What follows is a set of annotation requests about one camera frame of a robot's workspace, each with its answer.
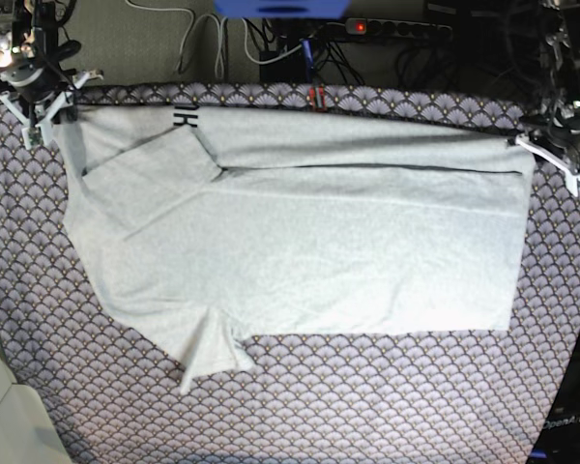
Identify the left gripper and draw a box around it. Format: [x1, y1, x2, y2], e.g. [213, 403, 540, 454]
[506, 104, 580, 167]

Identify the black power strip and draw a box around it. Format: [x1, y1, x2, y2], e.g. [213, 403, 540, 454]
[344, 17, 453, 41]

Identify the black box with cables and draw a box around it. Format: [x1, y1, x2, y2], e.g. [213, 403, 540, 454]
[259, 50, 305, 84]

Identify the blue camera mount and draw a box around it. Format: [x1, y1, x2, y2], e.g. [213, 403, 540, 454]
[214, 0, 350, 19]

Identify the red table clamp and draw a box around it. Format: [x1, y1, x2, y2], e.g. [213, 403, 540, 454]
[308, 86, 327, 112]

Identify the white cable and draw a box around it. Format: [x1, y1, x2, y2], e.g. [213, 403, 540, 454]
[125, 0, 228, 78]

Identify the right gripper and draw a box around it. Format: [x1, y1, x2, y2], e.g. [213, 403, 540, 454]
[0, 62, 104, 124]

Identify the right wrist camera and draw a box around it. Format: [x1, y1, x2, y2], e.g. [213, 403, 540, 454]
[21, 118, 54, 150]

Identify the white plastic bin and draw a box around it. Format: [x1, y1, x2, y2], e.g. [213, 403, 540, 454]
[0, 353, 71, 463]

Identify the light grey T-shirt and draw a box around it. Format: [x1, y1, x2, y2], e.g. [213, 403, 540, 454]
[55, 107, 535, 392]

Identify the fan-patterned tablecloth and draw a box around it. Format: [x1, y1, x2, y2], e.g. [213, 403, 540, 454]
[0, 84, 580, 463]

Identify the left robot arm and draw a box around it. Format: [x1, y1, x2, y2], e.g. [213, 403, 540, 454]
[502, 1, 580, 174]

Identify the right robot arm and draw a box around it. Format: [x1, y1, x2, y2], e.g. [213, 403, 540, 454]
[0, 1, 103, 127]

